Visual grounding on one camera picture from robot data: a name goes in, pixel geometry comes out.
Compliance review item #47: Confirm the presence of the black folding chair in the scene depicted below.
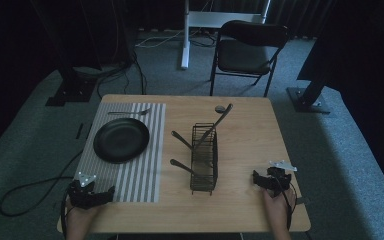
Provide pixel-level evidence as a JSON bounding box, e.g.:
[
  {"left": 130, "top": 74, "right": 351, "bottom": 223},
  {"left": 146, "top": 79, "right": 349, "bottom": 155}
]
[{"left": 209, "top": 19, "right": 290, "bottom": 98}]

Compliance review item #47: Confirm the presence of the long black-handled utensil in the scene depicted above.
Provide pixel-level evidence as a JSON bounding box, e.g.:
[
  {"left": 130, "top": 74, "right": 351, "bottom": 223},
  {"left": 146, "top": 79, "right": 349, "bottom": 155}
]
[{"left": 195, "top": 103, "right": 234, "bottom": 148}]

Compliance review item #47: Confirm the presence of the black wire cutlery rack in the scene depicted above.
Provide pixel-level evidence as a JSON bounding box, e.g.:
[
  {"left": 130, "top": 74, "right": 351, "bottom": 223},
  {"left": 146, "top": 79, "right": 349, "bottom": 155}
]
[{"left": 189, "top": 122, "right": 219, "bottom": 196}]

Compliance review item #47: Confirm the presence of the white floor cable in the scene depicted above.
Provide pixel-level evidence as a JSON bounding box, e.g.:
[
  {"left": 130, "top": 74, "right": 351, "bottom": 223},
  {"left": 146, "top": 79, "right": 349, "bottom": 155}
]
[{"left": 134, "top": 29, "right": 185, "bottom": 49}]

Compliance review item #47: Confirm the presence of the right hand-held gripper cable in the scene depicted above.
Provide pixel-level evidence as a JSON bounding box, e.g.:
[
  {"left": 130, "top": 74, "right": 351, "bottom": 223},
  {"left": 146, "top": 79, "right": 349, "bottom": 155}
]
[{"left": 279, "top": 181, "right": 298, "bottom": 232}]

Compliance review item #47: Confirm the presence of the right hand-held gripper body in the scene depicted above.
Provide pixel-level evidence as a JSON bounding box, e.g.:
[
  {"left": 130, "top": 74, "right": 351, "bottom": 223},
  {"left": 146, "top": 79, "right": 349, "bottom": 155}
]
[{"left": 265, "top": 159, "right": 298, "bottom": 198}]

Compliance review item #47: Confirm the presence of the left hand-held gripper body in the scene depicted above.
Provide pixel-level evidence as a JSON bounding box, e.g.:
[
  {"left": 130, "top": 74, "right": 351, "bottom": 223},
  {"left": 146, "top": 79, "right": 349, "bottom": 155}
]
[{"left": 67, "top": 171, "right": 98, "bottom": 210}]

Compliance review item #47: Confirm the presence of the black round plate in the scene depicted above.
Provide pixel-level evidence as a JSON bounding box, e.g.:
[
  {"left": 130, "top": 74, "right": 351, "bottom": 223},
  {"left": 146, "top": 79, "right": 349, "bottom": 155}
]
[{"left": 92, "top": 117, "right": 151, "bottom": 165}]

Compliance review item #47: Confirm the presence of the person's left hand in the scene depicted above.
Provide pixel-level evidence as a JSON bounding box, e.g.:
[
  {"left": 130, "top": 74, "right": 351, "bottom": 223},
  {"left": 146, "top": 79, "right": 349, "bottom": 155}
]
[{"left": 65, "top": 199, "right": 104, "bottom": 229}]

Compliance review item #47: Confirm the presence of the metal fork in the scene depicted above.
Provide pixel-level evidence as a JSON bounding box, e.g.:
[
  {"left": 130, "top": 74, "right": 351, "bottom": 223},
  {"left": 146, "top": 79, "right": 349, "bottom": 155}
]
[{"left": 107, "top": 107, "right": 152, "bottom": 117}]

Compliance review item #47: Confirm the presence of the grey striped placemat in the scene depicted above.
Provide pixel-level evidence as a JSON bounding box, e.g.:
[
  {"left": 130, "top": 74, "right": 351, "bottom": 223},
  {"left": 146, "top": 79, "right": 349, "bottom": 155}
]
[{"left": 74, "top": 102, "right": 167, "bottom": 204}]

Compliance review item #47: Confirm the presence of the white metal desk frame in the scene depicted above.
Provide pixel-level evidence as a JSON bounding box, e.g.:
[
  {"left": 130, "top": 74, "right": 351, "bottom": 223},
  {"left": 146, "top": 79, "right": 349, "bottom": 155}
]
[{"left": 180, "top": 0, "right": 272, "bottom": 70}]

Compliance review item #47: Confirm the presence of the bundle of black cables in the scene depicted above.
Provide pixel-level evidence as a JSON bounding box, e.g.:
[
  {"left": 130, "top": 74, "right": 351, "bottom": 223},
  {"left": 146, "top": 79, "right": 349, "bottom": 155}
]
[{"left": 74, "top": 49, "right": 148, "bottom": 100}]

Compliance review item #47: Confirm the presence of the person's right hand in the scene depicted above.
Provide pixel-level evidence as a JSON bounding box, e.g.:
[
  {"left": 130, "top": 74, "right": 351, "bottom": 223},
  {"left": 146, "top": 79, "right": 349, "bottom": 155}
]
[{"left": 262, "top": 187, "right": 297, "bottom": 231}]

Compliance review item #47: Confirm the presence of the black floor cable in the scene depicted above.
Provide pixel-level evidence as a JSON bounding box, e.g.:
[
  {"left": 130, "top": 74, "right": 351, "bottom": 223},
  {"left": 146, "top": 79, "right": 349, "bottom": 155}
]
[{"left": 0, "top": 149, "right": 85, "bottom": 218}]

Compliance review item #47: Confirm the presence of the black stand with base plate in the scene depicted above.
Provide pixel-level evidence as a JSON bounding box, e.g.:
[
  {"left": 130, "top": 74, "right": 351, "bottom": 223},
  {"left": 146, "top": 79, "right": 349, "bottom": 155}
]
[
  {"left": 29, "top": 0, "right": 97, "bottom": 108},
  {"left": 286, "top": 49, "right": 339, "bottom": 115}
]

